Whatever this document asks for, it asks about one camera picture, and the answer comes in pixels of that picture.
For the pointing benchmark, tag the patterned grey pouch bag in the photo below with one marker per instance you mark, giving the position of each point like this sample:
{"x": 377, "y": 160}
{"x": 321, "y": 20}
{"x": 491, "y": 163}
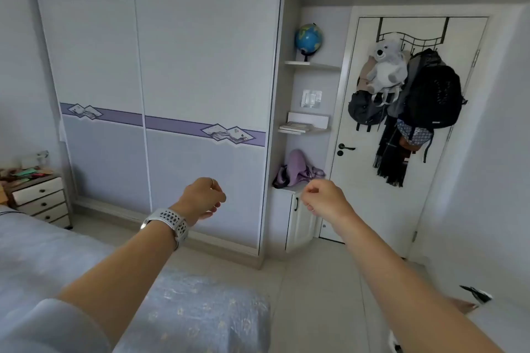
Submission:
{"x": 416, "y": 135}

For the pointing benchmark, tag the black backpack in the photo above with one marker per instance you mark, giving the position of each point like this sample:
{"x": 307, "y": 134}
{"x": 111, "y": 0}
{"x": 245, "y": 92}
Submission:
{"x": 434, "y": 92}

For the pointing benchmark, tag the black fringed scarf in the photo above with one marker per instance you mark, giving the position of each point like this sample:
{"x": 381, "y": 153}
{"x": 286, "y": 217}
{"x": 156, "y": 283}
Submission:
{"x": 389, "y": 158}

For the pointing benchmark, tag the clutter of small items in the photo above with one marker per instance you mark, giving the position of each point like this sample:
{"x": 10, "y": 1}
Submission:
{"x": 27, "y": 170}

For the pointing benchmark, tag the blue globe on stand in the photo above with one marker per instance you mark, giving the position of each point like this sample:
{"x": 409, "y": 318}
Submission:
{"x": 309, "y": 38}

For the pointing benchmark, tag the white corner shelf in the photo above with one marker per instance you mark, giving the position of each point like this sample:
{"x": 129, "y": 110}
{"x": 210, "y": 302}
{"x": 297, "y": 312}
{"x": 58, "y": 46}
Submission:
{"x": 312, "y": 65}
{"x": 319, "y": 129}

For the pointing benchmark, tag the white wall switch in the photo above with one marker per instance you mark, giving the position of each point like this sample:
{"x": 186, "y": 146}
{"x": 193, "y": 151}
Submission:
{"x": 311, "y": 98}

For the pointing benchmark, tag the white drawer nightstand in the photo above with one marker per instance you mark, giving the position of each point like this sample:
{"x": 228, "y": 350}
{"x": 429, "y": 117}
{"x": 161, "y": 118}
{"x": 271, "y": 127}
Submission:
{"x": 39, "y": 201}

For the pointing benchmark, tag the white perforated wristwatch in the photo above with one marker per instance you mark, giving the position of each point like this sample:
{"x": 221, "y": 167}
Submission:
{"x": 167, "y": 220}

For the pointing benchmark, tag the person's right fingers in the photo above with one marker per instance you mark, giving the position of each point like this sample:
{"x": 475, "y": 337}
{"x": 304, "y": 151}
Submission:
{"x": 310, "y": 196}

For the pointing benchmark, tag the person's left hand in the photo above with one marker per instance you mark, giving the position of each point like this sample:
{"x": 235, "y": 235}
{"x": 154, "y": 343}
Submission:
{"x": 201, "y": 199}

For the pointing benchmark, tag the person's right forearm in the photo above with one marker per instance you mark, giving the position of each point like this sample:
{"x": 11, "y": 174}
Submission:
{"x": 405, "y": 295}

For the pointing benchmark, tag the small white floor cabinet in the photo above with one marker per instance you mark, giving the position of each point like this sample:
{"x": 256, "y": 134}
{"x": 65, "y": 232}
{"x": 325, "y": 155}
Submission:
{"x": 300, "y": 220}

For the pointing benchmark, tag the white plush bear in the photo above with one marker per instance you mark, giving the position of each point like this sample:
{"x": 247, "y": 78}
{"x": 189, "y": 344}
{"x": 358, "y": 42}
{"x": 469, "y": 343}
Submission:
{"x": 387, "y": 67}

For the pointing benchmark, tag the purple fabric bag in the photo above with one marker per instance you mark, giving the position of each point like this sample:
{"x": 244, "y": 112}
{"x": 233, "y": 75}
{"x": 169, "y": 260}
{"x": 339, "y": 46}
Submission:
{"x": 296, "y": 168}

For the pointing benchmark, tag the white wardrobe frame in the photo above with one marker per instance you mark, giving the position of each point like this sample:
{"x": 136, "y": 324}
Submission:
{"x": 273, "y": 117}

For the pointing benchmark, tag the black over-door hook rack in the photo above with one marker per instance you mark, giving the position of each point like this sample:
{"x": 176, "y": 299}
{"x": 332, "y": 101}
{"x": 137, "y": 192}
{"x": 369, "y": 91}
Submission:
{"x": 414, "y": 40}

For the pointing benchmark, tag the white room door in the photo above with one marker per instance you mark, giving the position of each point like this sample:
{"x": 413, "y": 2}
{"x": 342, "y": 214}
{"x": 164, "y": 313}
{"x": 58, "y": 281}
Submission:
{"x": 356, "y": 208}

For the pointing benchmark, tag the person's left fingers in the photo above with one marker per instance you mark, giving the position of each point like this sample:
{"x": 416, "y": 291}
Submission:
{"x": 215, "y": 195}

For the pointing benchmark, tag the black and white slipper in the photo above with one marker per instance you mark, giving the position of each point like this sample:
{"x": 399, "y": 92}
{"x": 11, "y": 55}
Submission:
{"x": 476, "y": 294}

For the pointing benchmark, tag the narrow sliding wardrobe door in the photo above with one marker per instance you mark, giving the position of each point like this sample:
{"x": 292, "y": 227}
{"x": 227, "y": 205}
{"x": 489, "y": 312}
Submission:
{"x": 95, "y": 75}

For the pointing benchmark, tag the dark grey bag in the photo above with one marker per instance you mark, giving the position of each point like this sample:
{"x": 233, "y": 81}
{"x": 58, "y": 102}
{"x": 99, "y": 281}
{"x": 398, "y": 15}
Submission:
{"x": 364, "y": 110}

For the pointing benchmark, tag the person's right hand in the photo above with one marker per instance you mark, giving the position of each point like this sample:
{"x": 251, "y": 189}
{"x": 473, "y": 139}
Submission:
{"x": 329, "y": 201}

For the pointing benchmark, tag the person's left forearm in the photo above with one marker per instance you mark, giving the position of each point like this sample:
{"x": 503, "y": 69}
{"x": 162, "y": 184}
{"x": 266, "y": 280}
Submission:
{"x": 128, "y": 270}

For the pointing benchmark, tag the wide sliding wardrobe door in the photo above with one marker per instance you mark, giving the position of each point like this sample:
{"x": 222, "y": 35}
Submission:
{"x": 207, "y": 75}

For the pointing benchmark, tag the bed with blue cover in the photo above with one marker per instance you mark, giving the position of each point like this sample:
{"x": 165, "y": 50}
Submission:
{"x": 37, "y": 257}

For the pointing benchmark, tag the light blue sleeve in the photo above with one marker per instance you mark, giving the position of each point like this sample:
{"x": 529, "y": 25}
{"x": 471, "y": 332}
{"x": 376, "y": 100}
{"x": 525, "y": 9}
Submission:
{"x": 45, "y": 328}

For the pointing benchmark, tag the stack of books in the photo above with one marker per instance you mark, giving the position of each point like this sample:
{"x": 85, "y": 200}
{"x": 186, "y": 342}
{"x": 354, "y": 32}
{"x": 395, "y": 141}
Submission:
{"x": 295, "y": 127}

